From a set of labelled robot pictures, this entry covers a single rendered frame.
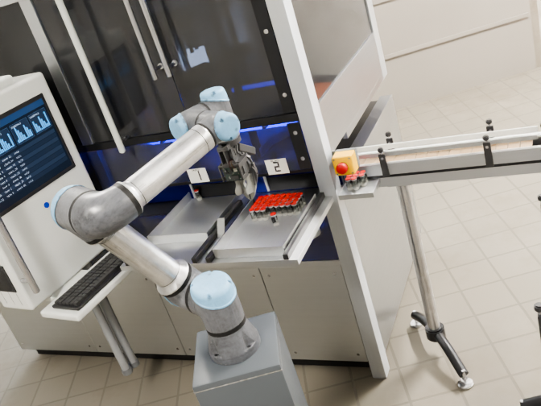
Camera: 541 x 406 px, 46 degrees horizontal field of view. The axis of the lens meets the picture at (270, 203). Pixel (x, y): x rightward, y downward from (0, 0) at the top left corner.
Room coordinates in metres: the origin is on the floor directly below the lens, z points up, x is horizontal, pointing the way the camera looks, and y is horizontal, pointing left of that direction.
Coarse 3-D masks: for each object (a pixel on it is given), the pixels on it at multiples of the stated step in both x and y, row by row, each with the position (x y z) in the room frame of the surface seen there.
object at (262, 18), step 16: (256, 0) 2.09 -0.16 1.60; (256, 16) 2.09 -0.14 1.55; (272, 32) 2.08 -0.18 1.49; (272, 48) 2.08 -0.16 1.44; (272, 64) 2.09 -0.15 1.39; (288, 96) 2.08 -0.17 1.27; (288, 112) 2.09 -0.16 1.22; (288, 128) 2.09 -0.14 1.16; (304, 144) 2.07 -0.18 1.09; (304, 160) 2.08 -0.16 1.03
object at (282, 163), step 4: (264, 160) 2.15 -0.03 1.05; (268, 160) 2.15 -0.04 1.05; (272, 160) 2.14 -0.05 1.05; (276, 160) 2.13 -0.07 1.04; (280, 160) 2.12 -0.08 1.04; (284, 160) 2.12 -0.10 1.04; (268, 164) 2.15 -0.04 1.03; (272, 164) 2.14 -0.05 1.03; (276, 164) 2.13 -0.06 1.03; (280, 164) 2.13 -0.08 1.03; (284, 164) 2.12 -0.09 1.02; (268, 168) 2.15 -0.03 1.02; (272, 168) 2.14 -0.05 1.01; (276, 168) 2.14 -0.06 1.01; (280, 168) 2.13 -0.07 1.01; (284, 168) 2.12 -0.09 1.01; (288, 168) 2.11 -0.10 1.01; (268, 172) 2.15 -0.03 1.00; (272, 172) 2.15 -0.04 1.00; (276, 172) 2.14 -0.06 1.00; (280, 172) 2.13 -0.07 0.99; (284, 172) 2.12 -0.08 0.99; (288, 172) 2.12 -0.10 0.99
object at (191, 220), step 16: (176, 208) 2.33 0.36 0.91; (192, 208) 2.33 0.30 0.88; (208, 208) 2.29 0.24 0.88; (224, 208) 2.24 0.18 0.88; (160, 224) 2.22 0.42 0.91; (176, 224) 2.23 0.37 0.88; (192, 224) 2.19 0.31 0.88; (208, 224) 2.14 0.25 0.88; (160, 240) 2.11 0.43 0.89; (176, 240) 2.08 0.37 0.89; (192, 240) 2.04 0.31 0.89
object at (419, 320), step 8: (416, 312) 2.29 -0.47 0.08; (416, 320) 2.24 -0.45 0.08; (424, 320) 2.17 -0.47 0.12; (424, 328) 2.11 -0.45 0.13; (440, 328) 2.07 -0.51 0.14; (432, 336) 2.06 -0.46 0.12; (440, 336) 2.03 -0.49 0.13; (440, 344) 2.01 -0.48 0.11; (448, 344) 1.99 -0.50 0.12; (448, 352) 1.96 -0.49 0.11; (456, 360) 1.92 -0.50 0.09; (456, 368) 1.89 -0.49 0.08; (464, 368) 1.88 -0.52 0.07; (464, 376) 1.87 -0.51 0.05; (464, 384) 1.86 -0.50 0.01; (472, 384) 1.85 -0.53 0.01
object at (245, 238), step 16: (304, 208) 2.02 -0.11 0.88; (240, 224) 2.05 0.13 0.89; (256, 224) 2.02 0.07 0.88; (272, 224) 1.98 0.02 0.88; (288, 224) 1.94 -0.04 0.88; (224, 240) 1.94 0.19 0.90; (240, 240) 1.94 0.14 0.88; (256, 240) 1.90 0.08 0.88; (272, 240) 1.86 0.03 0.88; (288, 240) 1.79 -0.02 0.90; (224, 256) 1.86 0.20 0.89; (240, 256) 1.83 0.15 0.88; (256, 256) 1.80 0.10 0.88
